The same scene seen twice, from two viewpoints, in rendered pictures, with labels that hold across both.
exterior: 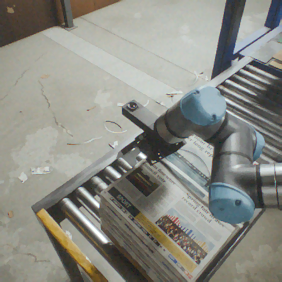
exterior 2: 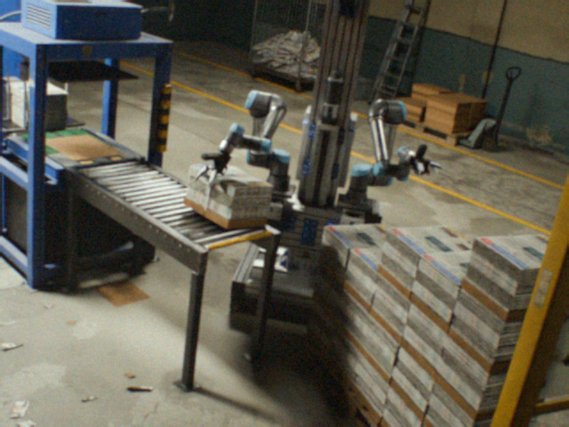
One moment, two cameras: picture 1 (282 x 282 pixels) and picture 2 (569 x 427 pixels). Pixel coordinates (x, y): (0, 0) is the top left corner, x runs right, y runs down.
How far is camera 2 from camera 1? 3.56 m
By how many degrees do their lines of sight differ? 77
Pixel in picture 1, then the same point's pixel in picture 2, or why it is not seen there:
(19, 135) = not seen: outside the picture
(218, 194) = (267, 142)
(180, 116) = (237, 135)
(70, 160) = (14, 382)
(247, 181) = (265, 137)
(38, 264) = (158, 410)
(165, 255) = (263, 186)
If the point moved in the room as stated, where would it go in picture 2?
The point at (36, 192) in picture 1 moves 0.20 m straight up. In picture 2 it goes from (59, 413) to (59, 379)
